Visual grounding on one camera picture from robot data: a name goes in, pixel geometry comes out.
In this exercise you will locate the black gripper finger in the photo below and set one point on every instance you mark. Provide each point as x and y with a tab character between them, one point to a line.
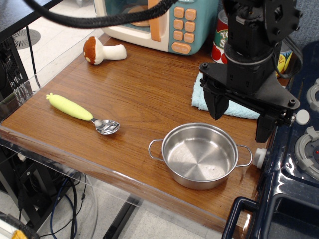
216	104
266	124

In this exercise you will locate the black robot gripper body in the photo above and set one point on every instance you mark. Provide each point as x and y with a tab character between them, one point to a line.
251	81

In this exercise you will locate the plush brown white mushroom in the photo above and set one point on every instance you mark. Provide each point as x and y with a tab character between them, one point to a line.
95	52

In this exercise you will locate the dark blue toy stove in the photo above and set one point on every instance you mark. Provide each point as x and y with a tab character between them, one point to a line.
287	203

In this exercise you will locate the white stove knob front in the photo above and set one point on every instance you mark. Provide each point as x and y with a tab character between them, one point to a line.
259	157

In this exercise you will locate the light blue napkin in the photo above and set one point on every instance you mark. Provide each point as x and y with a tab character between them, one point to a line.
234	108

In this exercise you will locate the stainless steel pot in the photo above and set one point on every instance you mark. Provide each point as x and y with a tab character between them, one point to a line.
199	156

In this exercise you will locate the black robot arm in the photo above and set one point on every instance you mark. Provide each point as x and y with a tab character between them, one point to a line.
256	31

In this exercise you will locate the tomato sauce can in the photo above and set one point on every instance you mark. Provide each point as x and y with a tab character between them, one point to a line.
220	39

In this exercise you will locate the spoon with yellow-green handle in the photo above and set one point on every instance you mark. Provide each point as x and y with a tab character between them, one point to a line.
104	127

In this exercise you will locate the black desk at left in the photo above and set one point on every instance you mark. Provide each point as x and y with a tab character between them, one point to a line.
14	16

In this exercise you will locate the pineapple slices can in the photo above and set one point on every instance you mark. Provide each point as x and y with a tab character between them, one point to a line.
283	59

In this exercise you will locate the teal toy microwave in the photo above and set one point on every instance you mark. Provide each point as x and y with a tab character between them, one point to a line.
183	29

